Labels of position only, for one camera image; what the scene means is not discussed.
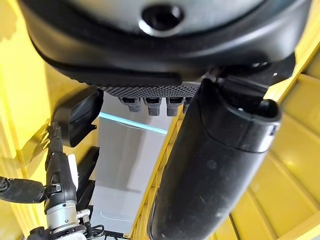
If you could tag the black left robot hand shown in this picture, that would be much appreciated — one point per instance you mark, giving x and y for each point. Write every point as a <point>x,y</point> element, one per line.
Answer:
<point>155,57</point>

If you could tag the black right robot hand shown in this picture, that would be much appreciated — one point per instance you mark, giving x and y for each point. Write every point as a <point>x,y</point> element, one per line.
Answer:
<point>58,175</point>

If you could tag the black sole-shaped part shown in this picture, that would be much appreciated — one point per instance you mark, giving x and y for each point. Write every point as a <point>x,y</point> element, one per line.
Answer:
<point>87,172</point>
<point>80,117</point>

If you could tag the yellow shelf upright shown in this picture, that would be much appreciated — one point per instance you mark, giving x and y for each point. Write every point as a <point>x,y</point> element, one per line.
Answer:
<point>17,120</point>

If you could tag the light blue floor tape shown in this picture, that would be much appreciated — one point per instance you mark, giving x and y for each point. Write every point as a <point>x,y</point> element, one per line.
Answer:
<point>132,123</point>

